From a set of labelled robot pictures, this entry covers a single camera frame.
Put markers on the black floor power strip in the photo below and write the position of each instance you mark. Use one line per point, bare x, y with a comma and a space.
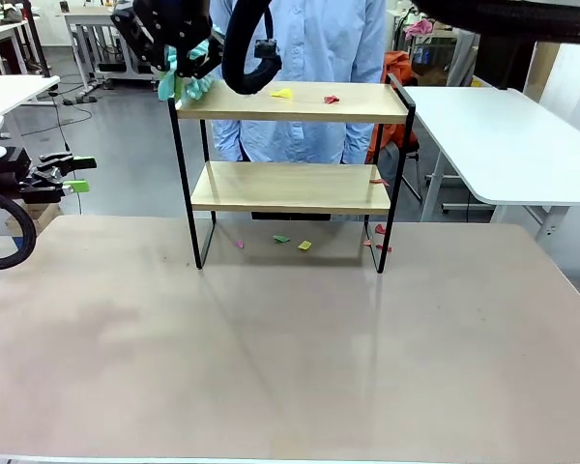
79, 100

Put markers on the pink cloth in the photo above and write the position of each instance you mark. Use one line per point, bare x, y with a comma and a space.
423, 26

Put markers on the black stand pole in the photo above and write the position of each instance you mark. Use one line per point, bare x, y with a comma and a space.
34, 38

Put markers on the small white desk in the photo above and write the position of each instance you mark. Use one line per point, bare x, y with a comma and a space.
14, 89

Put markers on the small yellow paper scrap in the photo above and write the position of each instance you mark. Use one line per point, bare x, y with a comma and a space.
305, 245

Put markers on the brown cardboard panel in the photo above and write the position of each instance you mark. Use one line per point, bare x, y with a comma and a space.
543, 67

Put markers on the orange jacket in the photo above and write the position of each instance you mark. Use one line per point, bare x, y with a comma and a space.
396, 67

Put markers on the red paper strip scrap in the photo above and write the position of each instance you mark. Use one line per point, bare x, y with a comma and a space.
379, 182

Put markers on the large yellow paper scrap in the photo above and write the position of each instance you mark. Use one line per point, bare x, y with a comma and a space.
281, 93

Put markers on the brown cardboard box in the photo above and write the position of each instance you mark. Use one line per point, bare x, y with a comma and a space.
41, 215

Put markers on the teal chenille duster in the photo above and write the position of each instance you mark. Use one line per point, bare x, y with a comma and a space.
193, 91

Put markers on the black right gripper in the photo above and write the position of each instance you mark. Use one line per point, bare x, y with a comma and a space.
164, 24

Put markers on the crumpled dark red paper scrap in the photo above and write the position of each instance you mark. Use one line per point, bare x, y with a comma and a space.
331, 99

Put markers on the black office chair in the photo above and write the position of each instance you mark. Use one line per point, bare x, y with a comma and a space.
406, 169

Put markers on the black-framed two-tier wooden shelf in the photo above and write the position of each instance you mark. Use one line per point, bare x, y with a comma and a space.
290, 114

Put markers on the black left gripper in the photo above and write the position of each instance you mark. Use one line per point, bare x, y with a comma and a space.
38, 186

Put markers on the black computer monitor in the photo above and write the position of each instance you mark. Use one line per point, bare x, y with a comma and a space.
517, 67

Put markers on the flat green paper scrap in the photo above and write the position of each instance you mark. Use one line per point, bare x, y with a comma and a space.
281, 239

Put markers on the person in blue shirt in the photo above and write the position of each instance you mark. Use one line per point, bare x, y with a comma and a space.
314, 58

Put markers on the large red paper scrap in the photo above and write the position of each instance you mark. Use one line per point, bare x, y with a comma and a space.
380, 229

